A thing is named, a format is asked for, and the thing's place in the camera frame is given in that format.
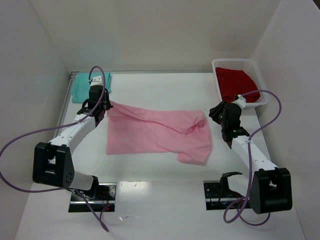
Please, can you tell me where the pink t shirt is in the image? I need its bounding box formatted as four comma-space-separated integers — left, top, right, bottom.
106, 102, 212, 165

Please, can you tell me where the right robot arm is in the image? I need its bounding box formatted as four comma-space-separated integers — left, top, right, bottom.
209, 97, 293, 214

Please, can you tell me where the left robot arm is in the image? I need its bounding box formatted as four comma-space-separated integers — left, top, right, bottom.
32, 85, 113, 193

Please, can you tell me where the teal folded t shirt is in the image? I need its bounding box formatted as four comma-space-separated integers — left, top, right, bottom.
71, 72, 112, 104

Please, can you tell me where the red t shirt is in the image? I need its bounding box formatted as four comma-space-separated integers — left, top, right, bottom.
215, 67, 258, 103

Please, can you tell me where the white plastic basket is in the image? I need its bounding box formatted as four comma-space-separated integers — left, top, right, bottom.
211, 58, 267, 102

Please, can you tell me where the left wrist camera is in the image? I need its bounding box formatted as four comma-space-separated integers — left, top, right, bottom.
89, 75, 104, 87

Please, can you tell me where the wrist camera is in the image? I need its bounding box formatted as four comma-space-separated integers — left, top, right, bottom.
89, 75, 104, 87
232, 94, 247, 110

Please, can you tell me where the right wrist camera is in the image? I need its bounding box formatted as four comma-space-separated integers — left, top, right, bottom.
232, 94, 247, 110

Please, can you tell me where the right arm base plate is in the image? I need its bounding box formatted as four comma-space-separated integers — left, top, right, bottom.
203, 180, 243, 211

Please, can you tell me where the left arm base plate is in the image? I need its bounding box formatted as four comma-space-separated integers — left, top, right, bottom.
68, 182, 117, 213

